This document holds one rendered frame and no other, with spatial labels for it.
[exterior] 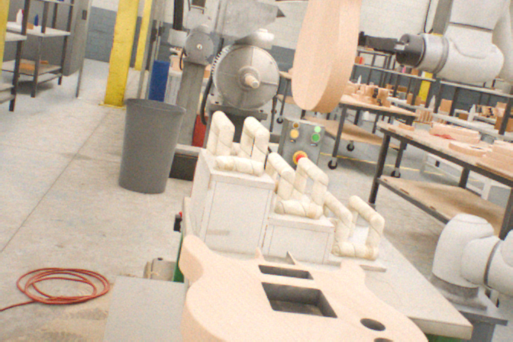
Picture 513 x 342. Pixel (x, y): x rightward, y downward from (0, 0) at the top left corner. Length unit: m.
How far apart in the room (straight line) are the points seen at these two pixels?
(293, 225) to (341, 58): 0.39
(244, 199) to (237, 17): 0.92
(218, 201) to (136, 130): 3.78
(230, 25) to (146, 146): 3.06
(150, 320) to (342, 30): 0.69
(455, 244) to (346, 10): 1.04
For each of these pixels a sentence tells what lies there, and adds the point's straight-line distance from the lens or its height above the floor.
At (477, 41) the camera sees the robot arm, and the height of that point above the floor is 1.50.
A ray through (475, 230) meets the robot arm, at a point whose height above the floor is 0.95.
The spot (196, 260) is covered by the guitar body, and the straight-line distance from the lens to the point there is 1.04.
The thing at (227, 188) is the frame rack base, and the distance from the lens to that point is 1.36.
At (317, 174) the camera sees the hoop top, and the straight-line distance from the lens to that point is 1.45.
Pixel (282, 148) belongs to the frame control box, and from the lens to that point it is 2.50.
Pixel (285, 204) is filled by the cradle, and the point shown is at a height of 1.05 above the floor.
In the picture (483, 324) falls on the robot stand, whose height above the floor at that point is 0.66.
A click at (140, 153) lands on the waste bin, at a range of 5.13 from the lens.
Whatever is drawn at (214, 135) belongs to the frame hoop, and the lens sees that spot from 1.53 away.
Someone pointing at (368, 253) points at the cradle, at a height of 0.96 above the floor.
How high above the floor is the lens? 1.40
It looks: 9 degrees down
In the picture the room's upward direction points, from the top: 12 degrees clockwise
